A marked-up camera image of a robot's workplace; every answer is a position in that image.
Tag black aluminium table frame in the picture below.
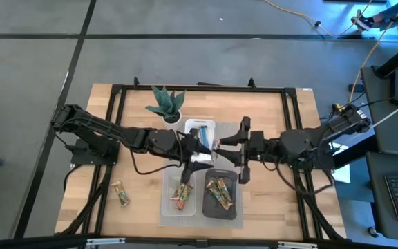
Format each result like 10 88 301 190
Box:
55 76 347 243

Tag red and green granola bar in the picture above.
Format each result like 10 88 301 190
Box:
170 182 187 202
175 185 194 212

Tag clear plastic bin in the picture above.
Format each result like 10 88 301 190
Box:
160 167 198 217

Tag white plastic bin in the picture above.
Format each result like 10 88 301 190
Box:
184 118 218 163

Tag dark grey plastic bin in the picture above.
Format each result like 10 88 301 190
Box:
202 168 238 221

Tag black beam with silver brackets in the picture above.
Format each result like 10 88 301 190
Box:
0 234 398 249

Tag blue granola bar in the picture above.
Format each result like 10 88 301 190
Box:
200 125 209 148

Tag dark grey desk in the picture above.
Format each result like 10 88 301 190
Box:
364 151 398 243
359 65 398 158

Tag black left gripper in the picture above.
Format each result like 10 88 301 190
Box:
166 133 214 184

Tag white cable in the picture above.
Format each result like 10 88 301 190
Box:
374 102 398 126

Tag yellow cable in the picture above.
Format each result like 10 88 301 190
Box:
263 0 398 109

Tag person's shoe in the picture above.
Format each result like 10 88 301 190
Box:
350 8 376 34

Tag person's leg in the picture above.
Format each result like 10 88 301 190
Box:
371 1 398 25

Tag grey woven table mat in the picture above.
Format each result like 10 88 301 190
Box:
159 120 245 229

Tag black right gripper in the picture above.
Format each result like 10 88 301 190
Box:
216 116 280 184

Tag succulent plant in white pot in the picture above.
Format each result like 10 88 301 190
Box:
146 85 187 131

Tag black desk beam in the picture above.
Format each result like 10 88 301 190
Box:
373 44 398 79

